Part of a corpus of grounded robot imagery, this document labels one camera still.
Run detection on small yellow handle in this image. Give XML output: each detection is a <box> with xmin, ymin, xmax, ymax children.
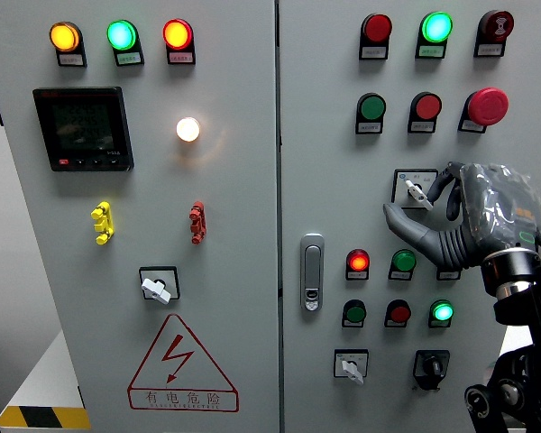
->
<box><xmin>90</xmin><ymin>201</ymin><xmax>115</xmax><ymax>246</ymax></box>

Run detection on yellow round lamp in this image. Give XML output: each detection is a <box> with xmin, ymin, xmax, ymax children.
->
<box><xmin>49</xmin><ymin>21</ymin><xmax>81</xmax><ymax>53</ymax></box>

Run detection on grey cabinet door with lock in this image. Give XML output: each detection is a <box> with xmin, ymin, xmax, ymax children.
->
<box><xmin>277</xmin><ymin>0</ymin><xmax>541</xmax><ymax>433</ymax></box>

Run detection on small lit red lamp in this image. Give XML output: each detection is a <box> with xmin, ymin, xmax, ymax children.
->
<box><xmin>347</xmin><ymin>248</ymin><xmax>371</xmax><ymax>273</ymax></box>

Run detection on black handle turn switch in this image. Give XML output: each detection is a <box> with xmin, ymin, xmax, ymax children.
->
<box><xmin>412</xmin><ymin>349</ymin><xmax>451</xmax><ymax>392</ymax></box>

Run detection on black yellow striped tape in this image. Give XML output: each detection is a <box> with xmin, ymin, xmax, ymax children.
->
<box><xmin>0</xmin><ymin>405</ymin><xmax>92</xmax><ymax>431</ymax></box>

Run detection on small lit green lamp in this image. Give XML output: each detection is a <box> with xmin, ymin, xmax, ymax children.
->
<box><xmin>430</xmin><ymin>299</ymin><xmax>454</xmax><ymax>323</ymax></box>

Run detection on large green round lamp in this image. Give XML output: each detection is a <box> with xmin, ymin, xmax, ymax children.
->
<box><xmin>421</xmin><ymin>11</ymin><xmax>454</xmax><ymax>44</ymax></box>

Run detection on grey cabinet door with display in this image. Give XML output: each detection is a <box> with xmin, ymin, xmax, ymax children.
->
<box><xmin>0</xmin><ymin>0</ymin><xmax>281</xmax><ymax>433</ymax></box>

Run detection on small white-plate turn switch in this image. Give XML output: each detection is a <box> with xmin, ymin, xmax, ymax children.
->
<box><xmin>334</xmin><ymin>348</ymin><xmax>370</xmax><ymax>385</ymax></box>

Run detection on small red push button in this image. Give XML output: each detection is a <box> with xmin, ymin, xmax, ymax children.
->
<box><xmin>389</xmin><ymin>300</ymin><xmax>412</xmax><ymax>324</ymax></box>

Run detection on large red stop button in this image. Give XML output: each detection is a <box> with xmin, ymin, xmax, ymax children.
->
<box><xmin>466</xmin><ymin>87</ymin><xmax>509</xmax><ymax>127</ymax></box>

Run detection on red warning triangle sign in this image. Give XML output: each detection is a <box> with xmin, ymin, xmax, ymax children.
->
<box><xmin>127</xmin><ymin>313</ymin><xmax>240</xmax><ymax>413</ymax></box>

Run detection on silver door lock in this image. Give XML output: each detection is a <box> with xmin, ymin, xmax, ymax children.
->
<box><xmin>299</xmin><ymin>233</ymin><xmax>326</xmax><ymax>313</ymax></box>

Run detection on small dark green lamp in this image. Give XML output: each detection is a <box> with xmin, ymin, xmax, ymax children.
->
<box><xmin>391</xmin><ymin>249</ymin><xmax>417</xmax><ymax>273</ymax></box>

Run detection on small red handle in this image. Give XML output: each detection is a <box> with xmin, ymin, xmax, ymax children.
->
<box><xmin>188</xmin><ymin>200</ymin><xmax>207</xmax><ymax>245</ymax></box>

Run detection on small green push button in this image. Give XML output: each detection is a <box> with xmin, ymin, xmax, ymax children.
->
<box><xmin>344</xmin><ymin>300</ymin><xmax>367</xmax><ymax>324</ymax></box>

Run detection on large red round lamp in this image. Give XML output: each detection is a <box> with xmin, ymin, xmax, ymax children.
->
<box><xmin>362</xmin><ymin>13</ymin><xmax>394</xmax><ymax>44</ymax></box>

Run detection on large green push button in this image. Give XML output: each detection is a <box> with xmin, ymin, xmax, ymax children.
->
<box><xmin>358</xmin><ymin>93</ymin><xmax>388</xmax><ymax>122</ymax></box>

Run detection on white round lamp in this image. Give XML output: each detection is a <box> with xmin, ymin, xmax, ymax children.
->
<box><xmin>176</xmin><ymin>116</ymin><xmax>202</xmax><ymax>143</ymax></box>

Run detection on dark red buzzer lamp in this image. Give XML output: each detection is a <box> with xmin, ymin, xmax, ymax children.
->
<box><xmin>480</xmin><ymin>10</ymin><xmax>515</xmax><ymax>42</ymax></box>

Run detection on red-orange round lamp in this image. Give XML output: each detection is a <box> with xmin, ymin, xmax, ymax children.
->
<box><xmin>162</xmin><ymin>18</ymin><xmax>194</xmax><ymax>51</ymax></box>

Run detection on black-plate switch white handle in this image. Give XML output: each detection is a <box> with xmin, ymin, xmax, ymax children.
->
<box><xmin>138</xmin><ymin>265</ymin><xmax>181</xmax><ymax>306</ymax></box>

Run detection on black display meter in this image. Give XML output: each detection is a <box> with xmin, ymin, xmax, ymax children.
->
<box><xmin>32</xmin><ymin>87</ymin><xmax>134</xmax><ymax>173</ymax></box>

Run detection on large white-plate turn switch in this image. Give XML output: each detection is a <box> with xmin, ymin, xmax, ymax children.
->
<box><xmin>390</xmin><ymin>168</ymin><xmax>439</xmax><ymax>212</ymax></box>

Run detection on large red push button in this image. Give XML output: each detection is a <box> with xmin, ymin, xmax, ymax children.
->
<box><xmin>413</xmin><ymin>92</ymin><xmax>443</xmax><ymax>121</ymax></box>

